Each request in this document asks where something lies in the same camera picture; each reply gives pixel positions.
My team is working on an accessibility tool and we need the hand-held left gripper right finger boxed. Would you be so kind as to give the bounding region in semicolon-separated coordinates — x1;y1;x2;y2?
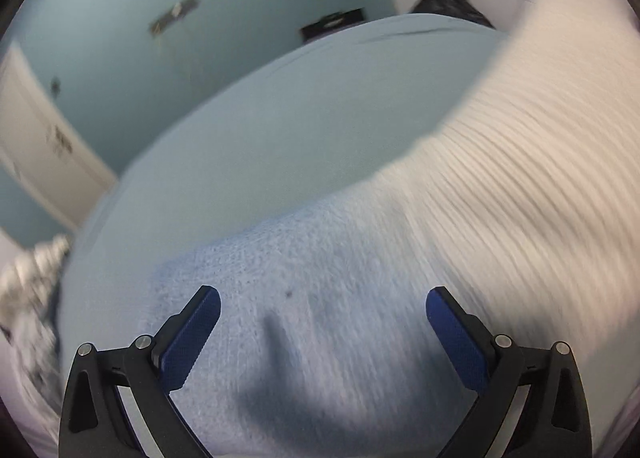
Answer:
425;286;593;458

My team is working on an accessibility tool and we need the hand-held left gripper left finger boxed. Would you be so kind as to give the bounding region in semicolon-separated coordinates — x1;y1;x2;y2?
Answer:
59;284;222;458

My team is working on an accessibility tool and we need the blue and cream knit sweater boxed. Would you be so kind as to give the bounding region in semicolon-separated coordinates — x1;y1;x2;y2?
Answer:
137;0;640;458

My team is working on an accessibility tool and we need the grey crumpled cloth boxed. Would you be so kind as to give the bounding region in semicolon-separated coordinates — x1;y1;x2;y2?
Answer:
7;320;65;419

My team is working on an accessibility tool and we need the white puffer jacket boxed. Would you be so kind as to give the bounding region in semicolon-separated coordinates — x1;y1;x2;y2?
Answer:
0;233;72;331

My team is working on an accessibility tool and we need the bed with blue sheet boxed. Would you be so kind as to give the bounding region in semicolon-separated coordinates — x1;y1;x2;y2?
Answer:
56;13;512;354

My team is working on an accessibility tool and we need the white door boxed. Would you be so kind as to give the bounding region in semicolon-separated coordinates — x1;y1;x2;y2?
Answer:
0;40;119;230

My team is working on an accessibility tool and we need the black plastic bag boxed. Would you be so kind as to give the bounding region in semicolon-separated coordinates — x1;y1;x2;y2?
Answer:
409;0;499;29

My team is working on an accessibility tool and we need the black cardboard box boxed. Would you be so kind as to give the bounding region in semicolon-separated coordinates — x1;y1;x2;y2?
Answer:
300;8;364;43

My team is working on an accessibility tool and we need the black door handle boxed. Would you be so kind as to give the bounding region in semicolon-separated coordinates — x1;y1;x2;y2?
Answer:
47;124;74;157

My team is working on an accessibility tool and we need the grey wall outlet panel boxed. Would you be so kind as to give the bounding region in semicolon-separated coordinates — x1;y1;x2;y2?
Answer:
149;0;200;35

